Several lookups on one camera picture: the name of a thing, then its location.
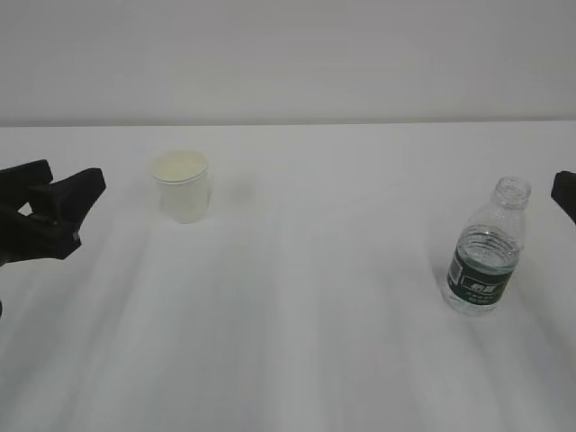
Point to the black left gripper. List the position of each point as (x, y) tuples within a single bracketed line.
[(51, 229)]

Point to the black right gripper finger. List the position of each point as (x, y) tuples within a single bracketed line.
[(564, 193)]

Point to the clear water bottle green label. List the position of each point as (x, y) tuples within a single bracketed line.
[(488, 249)]

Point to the white paper cup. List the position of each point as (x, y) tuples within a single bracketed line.
[(184, 183)]

